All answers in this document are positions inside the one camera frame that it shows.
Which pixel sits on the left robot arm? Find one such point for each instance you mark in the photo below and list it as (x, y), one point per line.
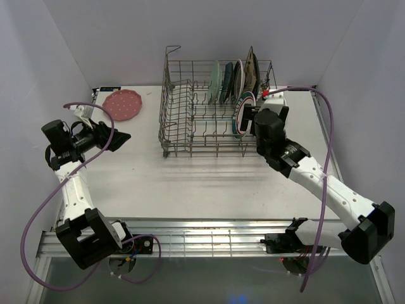
(85, 233)

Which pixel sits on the grey wire dish rack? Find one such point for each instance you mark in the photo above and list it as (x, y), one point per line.
(187, 122)

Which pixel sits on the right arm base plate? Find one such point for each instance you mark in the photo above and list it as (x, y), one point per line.
(287, 242)

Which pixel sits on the teal square plate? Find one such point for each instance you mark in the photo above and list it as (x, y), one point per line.
(227, 82)

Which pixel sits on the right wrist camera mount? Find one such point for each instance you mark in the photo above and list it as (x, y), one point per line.
(272, 101)

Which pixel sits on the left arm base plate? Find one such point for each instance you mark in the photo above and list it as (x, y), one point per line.
(142, 246)

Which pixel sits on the left corner logo sticker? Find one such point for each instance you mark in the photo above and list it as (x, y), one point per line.
(109, 89)

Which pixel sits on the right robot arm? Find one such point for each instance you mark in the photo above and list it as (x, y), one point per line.
(365, 226)

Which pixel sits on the pink dotted plate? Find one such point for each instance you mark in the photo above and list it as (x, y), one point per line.
(123, 105)

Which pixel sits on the striped rim plate front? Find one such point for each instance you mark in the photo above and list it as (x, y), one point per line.
(239, 77)

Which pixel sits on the beige floral square plate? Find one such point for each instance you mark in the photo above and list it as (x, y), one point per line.
(249, 72)

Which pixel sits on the black floral square plate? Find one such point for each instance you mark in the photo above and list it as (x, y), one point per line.
(257, 82)

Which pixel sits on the mint green plate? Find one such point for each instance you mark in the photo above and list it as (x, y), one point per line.
(215, 83)

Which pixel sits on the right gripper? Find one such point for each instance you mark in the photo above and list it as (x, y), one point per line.
(248, 113)

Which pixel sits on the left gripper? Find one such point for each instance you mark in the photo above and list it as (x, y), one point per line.
(106, 137)

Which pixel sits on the striped rim plate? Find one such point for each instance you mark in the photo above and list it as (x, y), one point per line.
(246, 98)
(239, 77)

